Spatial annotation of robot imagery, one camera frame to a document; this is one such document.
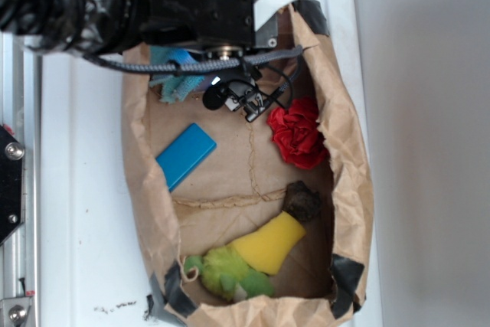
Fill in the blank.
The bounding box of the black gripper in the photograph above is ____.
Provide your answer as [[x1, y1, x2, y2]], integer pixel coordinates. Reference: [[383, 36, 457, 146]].
[[139, 0, 278, 53]]

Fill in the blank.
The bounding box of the light blue cloth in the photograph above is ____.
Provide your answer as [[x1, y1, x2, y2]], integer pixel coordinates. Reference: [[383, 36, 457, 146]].
[[148, 45, 207, 105]]

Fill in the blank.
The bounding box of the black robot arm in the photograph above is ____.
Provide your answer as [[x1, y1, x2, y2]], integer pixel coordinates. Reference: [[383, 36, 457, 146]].
[[1, 0, 279, 56]]

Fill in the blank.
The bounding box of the red crumpled cloth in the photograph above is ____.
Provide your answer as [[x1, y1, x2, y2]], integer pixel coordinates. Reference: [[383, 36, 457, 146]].
[[266, 96, 330, 170]]

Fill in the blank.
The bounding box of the black round microphone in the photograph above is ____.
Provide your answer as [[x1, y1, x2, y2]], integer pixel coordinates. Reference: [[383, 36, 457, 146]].
[[202, 85, 227, 111]]

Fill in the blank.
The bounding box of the blue rectangular block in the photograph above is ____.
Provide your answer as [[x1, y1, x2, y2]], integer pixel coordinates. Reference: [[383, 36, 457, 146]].
[[156, 123, 217, 191]]

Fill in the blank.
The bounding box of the brown paper bag bin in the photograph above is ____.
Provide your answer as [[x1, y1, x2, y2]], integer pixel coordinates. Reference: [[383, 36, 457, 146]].
[[122, 0, 374, 326]]

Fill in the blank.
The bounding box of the dark brown lump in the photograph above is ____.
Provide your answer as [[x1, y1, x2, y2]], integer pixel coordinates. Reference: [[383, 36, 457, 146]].
[[282, 181, 322, 223]]

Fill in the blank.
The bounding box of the yellow sponge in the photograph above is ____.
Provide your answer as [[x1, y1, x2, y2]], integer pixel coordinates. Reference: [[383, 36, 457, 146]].
[[228, 211, 306, 276]]

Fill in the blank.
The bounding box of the green plush toy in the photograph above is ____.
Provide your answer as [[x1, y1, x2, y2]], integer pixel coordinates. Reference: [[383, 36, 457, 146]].
[[183, 246, 275, 302]]

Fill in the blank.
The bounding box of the grey braided cable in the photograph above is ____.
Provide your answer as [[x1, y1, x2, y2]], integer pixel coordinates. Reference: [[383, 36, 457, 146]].
[[82, 45, 305, 108]]

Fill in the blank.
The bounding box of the aluminium frame rail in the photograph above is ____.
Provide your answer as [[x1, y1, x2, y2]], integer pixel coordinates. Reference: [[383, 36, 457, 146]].
[[1, 34, 42, 326]]

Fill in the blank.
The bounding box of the black metal bracket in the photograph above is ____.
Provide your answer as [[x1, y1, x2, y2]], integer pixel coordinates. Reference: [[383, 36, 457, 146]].
[[1, 125, 25, 246]]

